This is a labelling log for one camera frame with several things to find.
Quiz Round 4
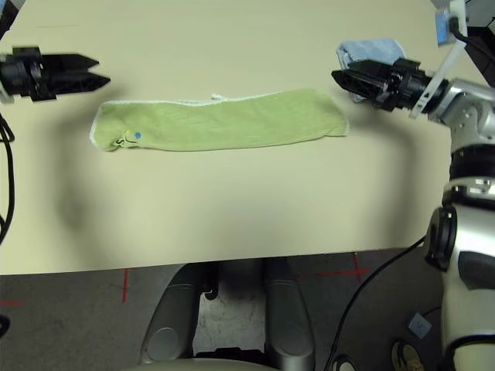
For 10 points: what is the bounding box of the grey robot leg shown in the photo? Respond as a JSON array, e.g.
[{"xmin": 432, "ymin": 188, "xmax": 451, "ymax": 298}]
[
  {"xmin": 139, "ymin": 262, "xmax": 217, "ymax": 366},
  {"xmin": 262, "ymin": 257, "xmax": 315, "ymax": 371}
]

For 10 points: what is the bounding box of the grey right robot leg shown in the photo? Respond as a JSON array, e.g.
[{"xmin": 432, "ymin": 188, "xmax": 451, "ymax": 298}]
[{"xmin": 262, "ymin": 257, "xmax": 315, "ymax": 371}]

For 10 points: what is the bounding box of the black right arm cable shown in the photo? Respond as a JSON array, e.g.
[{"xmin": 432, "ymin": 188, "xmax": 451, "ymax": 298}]
[{"xmin": 326, "ymin": 11, "xmax": 471, "ymax": 371}]

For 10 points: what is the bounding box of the beige robot torso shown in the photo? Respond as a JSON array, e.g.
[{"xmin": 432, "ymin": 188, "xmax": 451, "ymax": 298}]
[{"xmin": 133, "ymin": 357, "xmax": 279, "ymax": 371}]

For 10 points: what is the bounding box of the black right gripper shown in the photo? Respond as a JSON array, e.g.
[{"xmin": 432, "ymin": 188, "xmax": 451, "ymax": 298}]
[{"xmin": 331, "ymin": 58, "xmax": 435, "ymax": 114}]

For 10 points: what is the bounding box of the grey left robot leg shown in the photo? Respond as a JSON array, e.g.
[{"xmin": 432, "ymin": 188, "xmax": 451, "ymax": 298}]
[{"xmin": 139, "ymin": 262, "xmax": 217, "ymax": 366}]

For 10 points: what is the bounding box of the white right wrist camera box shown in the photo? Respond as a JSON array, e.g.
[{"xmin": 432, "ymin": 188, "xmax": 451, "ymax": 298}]
[{"xmin": 410, "ymin": 0, "xmax": 471, "ymax": 120}]

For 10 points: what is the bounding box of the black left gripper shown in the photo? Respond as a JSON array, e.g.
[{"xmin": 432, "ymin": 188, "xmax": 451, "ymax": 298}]
[{"xmin": 0, "ymin": 46, "xmax": 112, "ymax": 104}]

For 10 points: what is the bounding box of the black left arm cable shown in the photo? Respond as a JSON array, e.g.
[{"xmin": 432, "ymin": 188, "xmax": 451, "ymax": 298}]
[{"xmin": 0, "ymin": 114, "xmax": 16, "ymax": 248}]

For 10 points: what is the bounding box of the folded light blue towel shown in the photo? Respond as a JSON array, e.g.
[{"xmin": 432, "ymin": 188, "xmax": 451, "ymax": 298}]
[{"xmin": 335, "ymin": 37, "xmax": 404, "ymax": 104}]

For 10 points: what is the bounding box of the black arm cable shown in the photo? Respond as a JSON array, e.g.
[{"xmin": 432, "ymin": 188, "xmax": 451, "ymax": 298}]
[
  {"xmin": 0, "ymin": 114, "xmax": 16, "ymax": 248},
  {"xmin": 326, "ymin": 11, "xmax": 471, "ymax": 371}
]

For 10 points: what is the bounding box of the green terry towel white trim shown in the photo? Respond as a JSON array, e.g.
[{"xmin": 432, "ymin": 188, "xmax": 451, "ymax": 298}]
[{"xmin": 89, "ymin": 87, "xmax": 350, "ymax": 152}]

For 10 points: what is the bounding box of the shoe on floor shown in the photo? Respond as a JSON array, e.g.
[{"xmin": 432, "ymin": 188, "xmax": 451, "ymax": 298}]
[{"xmin": 391, "ymin": 339, "xmax": 422, "ymax": 371}]

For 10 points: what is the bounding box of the small blue square floor object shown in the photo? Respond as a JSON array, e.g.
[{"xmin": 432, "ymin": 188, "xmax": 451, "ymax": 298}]
[{"xmin": 408, "ymin": 312, "xmax": 433, "ymax": 336}]

